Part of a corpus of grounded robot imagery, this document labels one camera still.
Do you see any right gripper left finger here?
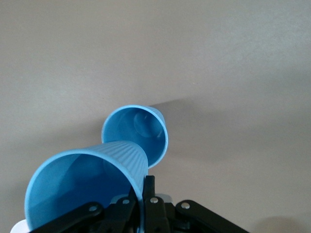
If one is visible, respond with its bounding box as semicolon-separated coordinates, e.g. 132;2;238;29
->
29;191;141;233

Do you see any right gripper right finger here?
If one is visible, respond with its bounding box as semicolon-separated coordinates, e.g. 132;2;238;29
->
142;174;250;233

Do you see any blue ribbed plastic cup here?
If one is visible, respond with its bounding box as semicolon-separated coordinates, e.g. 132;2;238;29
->
24;140;149;233
101;104;169;168

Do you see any brown table cover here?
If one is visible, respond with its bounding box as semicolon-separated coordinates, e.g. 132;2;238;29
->
0;0;311;233

